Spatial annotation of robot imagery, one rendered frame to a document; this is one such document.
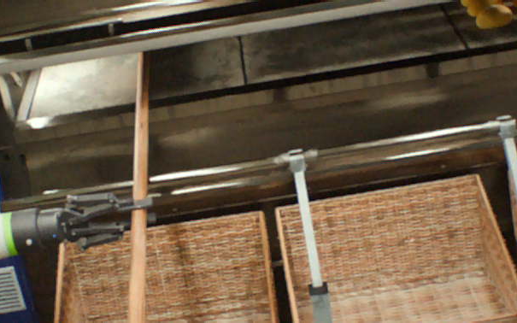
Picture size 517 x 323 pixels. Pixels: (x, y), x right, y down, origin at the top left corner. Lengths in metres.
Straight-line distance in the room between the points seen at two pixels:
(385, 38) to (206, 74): 0.50
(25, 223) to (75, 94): 0.76
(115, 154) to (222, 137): 0.28
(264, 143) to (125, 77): 0.45
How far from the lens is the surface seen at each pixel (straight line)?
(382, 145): 2.52
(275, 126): 2.90
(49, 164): 2.96
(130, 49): 2.63
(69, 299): 2.99
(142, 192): 2.40
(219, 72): 2.99
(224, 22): 2.61
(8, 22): 2.77
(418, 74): 2.87
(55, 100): 3.03
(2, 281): 3.10
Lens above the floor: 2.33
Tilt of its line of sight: 28 degrees down
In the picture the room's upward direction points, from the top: 10 degrees counter-clockwise
